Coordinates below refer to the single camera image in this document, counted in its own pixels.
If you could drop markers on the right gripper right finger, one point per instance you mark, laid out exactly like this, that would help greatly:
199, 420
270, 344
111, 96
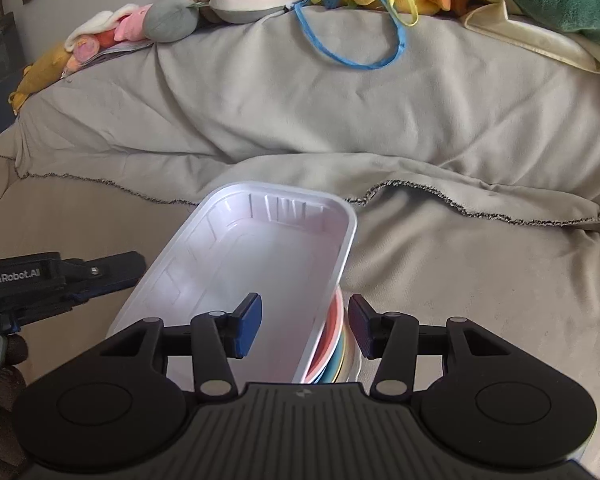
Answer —
392, 339

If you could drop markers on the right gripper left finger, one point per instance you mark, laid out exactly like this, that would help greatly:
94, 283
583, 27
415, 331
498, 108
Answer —
218, 336

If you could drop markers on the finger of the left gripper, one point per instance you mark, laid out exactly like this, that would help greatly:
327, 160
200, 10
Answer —
88, 279

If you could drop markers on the white bowl yellow rim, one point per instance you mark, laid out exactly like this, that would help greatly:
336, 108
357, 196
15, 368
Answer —
351, 361

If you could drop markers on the floral white ceramic bowl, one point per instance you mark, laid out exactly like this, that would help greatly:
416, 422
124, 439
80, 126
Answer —
329, 337

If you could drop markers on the blue enamel bowl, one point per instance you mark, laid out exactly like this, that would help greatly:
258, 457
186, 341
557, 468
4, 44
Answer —
334, 365

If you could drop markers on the white red plastic tray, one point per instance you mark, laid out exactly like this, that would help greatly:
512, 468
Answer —
289, 245

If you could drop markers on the grey bed sheet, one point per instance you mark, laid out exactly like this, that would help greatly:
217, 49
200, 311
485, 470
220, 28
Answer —
474, 167

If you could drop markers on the yellow plush toy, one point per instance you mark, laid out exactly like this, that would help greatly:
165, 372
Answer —
46, 70

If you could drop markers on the pink white plush toy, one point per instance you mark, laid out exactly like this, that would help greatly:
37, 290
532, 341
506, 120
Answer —
106, 33

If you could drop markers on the grey round plush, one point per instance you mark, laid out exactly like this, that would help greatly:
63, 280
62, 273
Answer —
170, 20

